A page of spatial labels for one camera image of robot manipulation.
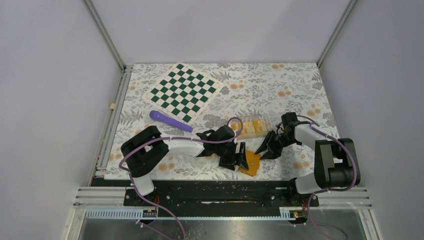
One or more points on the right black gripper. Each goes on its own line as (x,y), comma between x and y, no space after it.
(273,152)

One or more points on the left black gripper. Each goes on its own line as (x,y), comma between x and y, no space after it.
(229,163)

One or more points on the orange card holder wallet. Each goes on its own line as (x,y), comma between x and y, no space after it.
(253,161)

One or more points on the clear plastic card box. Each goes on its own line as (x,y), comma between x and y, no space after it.
(255,126)

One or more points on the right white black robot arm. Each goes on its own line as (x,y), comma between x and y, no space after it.
(335,165)

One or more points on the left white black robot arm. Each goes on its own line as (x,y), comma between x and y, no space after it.
(143,152)

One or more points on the floral table cloth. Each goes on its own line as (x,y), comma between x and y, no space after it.
(248,89)

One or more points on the green white chessboard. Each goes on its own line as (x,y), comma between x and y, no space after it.
(183,92)

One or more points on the purple marker pen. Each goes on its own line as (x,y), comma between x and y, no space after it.
(160,117)

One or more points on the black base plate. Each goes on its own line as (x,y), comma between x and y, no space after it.
(212,198)

